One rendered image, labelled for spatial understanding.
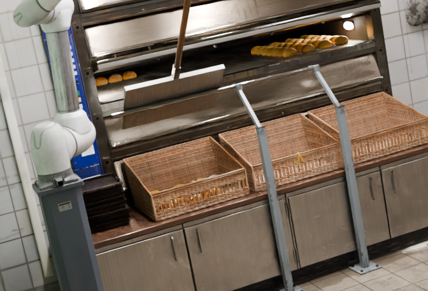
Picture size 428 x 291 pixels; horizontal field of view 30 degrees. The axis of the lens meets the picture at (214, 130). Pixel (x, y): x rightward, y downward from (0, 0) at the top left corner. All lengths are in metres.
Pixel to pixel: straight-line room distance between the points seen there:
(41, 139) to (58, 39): 0.46
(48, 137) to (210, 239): 1.16
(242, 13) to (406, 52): 1.17
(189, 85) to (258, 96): 0.72
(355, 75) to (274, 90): 0.56
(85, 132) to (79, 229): 0.45
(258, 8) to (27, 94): 1.45
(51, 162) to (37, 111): 0.94
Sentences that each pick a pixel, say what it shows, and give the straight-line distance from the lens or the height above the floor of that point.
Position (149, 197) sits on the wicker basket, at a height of 0.71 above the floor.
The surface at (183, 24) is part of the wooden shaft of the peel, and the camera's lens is 3.82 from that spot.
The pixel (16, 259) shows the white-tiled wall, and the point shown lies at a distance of 4.64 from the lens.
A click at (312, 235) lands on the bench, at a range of 4.53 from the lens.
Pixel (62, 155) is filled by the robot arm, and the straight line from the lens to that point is 3.61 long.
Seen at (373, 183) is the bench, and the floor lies 0.46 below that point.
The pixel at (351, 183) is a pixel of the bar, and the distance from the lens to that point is 4.51.
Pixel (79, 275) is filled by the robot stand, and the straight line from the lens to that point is 3.72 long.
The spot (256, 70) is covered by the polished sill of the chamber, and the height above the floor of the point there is 1.17.
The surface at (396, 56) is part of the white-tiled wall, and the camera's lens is 5.28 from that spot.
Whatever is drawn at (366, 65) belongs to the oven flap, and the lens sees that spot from 5.18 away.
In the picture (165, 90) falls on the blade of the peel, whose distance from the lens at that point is 4.20.
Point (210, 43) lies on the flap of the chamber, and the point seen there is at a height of 1.40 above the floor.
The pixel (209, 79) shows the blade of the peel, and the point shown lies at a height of 1.24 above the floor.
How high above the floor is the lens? 1.79
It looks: 11 degrees down
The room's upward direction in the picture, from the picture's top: 11 degrees counter-clockwise
